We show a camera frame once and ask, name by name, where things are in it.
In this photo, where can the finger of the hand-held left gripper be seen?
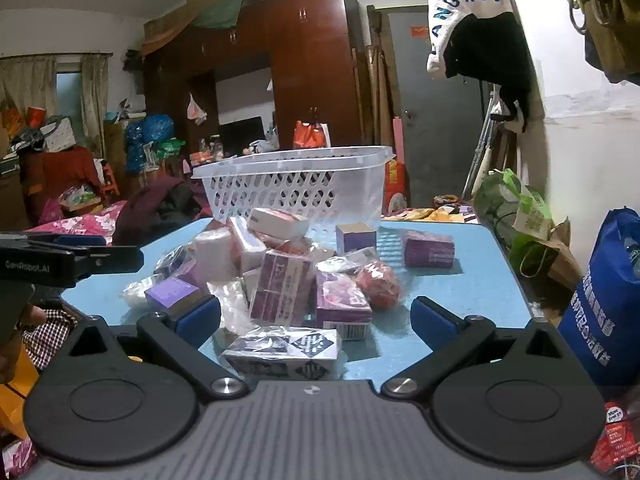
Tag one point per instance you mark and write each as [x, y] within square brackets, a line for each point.
[110, 260]
[80, 240]

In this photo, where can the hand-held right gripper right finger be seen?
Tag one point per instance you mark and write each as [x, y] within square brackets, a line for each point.
[432, 319]

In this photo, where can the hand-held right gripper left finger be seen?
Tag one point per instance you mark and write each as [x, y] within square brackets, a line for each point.
[200, 316]

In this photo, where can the clear plastic bag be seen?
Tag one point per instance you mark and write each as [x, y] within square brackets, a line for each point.
[135, 292]

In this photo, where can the dark packet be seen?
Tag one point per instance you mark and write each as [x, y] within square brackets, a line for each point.
[172, 260]

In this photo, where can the red round packet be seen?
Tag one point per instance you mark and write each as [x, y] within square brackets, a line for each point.
[378, 285]

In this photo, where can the white paper roll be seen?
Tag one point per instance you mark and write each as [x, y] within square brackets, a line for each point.
[215, 250]

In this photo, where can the white pink carton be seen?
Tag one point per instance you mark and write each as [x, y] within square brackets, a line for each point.
[247, 250]

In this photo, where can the purple pink box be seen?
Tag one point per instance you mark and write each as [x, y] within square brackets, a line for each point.
[282, 285]

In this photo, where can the black white patterned packet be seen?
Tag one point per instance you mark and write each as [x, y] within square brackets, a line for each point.
[282, 352]

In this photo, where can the pink white tissue pack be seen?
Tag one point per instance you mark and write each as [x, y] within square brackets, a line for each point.
[280, 222]

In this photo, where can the clear plastic bin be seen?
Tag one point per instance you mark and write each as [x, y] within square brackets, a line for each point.
[295, 190]

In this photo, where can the person's left hand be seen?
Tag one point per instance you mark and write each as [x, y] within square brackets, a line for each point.
[32, 316]

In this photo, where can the pink printed blanket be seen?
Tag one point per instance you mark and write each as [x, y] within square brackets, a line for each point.
[80, 225]

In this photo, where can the red armchair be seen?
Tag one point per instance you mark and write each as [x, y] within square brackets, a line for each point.
[60, 170]

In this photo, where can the checked cloth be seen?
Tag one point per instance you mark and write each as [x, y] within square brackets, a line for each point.
[50, 340]

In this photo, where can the dark maroon clothes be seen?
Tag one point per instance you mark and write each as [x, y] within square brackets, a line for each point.
[160, 205]

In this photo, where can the yellow cloth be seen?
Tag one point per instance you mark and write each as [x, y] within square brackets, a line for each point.
[425, 214]

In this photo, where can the blue plastic bags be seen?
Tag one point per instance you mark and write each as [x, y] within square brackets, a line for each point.
[150, 135]

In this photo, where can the green shopping bag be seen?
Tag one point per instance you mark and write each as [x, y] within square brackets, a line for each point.
[530, 220]

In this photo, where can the orange printed sack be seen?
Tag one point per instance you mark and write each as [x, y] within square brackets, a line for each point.
[395, 185]

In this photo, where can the brown paper bag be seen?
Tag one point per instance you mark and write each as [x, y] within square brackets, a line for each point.
[560, 260]

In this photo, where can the patterned curtain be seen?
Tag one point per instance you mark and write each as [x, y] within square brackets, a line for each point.
[25, 80]
[95, 100]

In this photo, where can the blue woven bag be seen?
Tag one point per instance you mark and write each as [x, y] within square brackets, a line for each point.
[600, 310]

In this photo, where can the white red plastic bag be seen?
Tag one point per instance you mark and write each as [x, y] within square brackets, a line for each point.
[196, 107]

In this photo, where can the metal poles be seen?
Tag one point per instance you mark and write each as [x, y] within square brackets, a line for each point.
[482, 150]

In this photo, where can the black television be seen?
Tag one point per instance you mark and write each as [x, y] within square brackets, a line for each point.
[242, 135]

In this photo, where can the pink board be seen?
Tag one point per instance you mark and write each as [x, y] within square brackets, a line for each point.
[398, 137]

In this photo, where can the grey door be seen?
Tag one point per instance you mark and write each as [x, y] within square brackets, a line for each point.
[425, 110]

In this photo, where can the orange plastic bag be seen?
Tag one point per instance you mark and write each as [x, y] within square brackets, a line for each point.
[310, 135]

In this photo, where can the red printed packet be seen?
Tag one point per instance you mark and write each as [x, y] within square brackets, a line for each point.
[616, 440]

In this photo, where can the black hanging garment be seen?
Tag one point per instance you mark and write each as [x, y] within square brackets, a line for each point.
[492, 55]

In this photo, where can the brown wooden wardrobe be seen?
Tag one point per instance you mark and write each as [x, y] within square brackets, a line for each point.
[310, 60]

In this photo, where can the green cloth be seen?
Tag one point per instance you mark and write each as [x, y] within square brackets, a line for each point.
[235, 2]

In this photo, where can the white hanging bag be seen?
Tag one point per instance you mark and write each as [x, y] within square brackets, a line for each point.
[465, 5]

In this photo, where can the olive hanging bag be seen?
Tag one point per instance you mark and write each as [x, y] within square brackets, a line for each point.
[620, 50]

